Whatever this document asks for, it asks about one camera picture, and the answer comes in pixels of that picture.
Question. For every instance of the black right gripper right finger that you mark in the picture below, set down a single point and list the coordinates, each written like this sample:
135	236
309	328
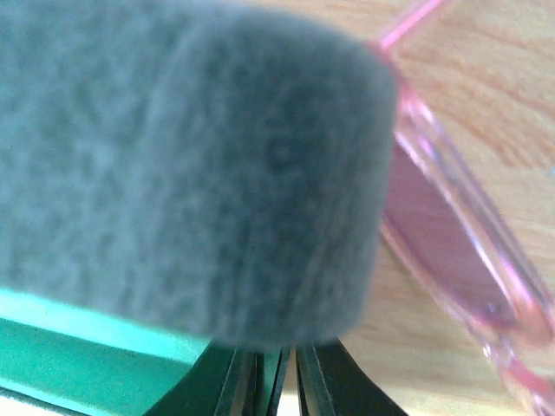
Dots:
330	383

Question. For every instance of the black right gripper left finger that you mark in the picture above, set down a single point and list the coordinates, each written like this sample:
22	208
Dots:
225	382

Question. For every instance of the pink sunglasses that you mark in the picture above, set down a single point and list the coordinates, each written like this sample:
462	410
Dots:
472	186

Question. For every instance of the grey-green glasses case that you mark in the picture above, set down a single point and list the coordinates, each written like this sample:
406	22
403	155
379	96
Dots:
176	174

